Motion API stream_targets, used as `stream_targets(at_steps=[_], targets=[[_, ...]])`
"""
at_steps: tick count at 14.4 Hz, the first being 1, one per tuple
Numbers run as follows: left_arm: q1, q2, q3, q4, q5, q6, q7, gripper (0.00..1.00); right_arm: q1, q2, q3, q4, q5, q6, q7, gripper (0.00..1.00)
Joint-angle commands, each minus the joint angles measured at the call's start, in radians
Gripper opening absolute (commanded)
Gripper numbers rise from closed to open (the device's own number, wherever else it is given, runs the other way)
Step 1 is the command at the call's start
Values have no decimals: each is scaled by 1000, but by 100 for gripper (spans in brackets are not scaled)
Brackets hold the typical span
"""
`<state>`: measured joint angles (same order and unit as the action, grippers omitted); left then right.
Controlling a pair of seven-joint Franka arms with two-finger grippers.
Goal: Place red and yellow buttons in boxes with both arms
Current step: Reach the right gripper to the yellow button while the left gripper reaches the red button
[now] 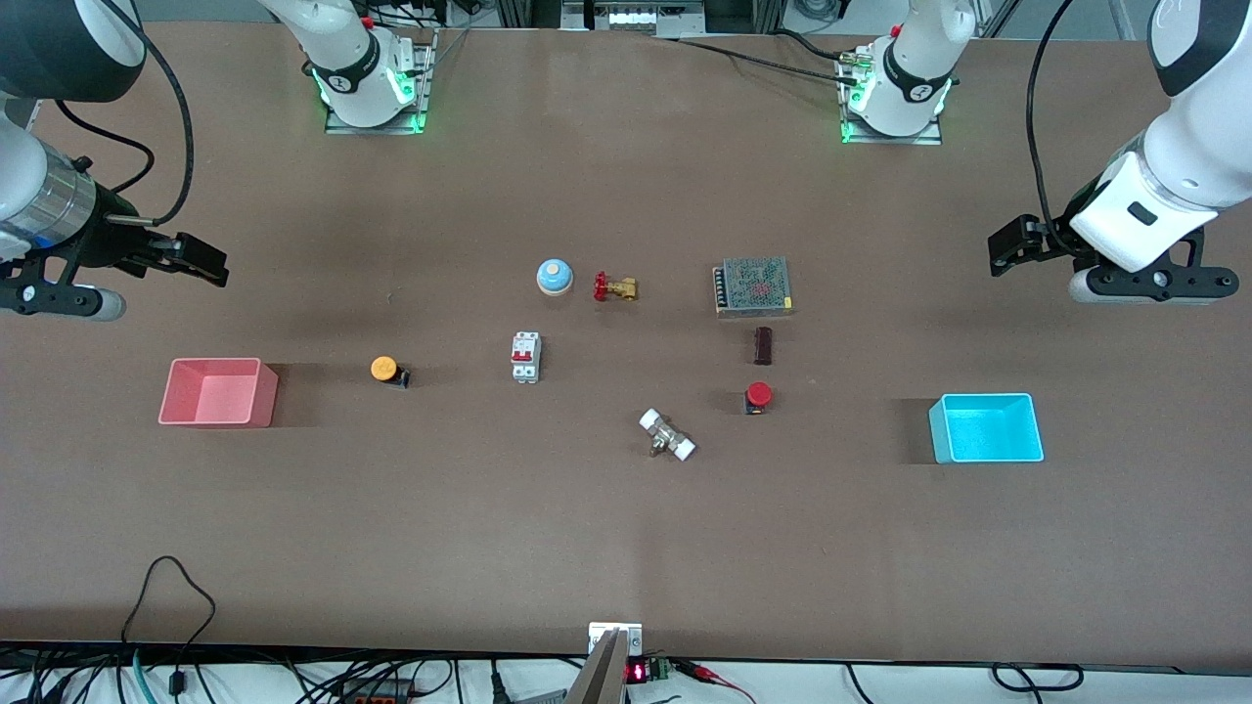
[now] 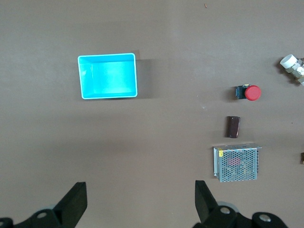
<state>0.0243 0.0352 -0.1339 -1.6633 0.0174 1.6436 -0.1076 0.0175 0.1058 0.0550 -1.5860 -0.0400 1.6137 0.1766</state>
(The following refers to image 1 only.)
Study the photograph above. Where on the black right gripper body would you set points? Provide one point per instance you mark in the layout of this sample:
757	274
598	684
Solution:
115	237

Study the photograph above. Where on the yellow push button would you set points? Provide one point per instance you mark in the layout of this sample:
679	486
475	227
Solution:
383	369

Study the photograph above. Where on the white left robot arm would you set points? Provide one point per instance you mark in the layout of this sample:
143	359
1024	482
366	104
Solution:
915	59

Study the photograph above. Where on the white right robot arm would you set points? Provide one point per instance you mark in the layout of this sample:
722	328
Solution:
344	44

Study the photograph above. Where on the pink plastic box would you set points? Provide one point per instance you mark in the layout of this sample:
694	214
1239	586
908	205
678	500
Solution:
215	396

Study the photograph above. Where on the cyan plastic box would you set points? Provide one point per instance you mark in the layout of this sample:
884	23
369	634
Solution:
988	435

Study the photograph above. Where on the metal mesh power supply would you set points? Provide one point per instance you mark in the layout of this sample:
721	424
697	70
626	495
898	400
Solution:
753	286

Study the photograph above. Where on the dark brown rectangular block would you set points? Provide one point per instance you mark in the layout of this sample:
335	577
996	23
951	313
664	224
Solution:
763	346

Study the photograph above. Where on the red push button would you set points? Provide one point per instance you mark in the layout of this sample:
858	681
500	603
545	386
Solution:
759	394

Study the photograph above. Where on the white circuit breaker red switches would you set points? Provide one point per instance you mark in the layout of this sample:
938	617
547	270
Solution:
525	357

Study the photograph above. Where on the blue and white round bell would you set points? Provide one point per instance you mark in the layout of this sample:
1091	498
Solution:
555	279

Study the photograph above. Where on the metal fitting white end caps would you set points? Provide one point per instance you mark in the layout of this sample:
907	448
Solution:
668	437

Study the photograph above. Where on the red digit display module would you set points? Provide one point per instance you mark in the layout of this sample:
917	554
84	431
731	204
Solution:
641	672

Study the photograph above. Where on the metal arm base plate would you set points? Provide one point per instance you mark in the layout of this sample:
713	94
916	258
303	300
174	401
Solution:
419	93
929	139

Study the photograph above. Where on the grey metal frame device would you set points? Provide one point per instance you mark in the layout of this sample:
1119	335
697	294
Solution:
636	15

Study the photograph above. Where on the grey camera mount bar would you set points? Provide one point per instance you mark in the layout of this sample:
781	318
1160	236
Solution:
602	675

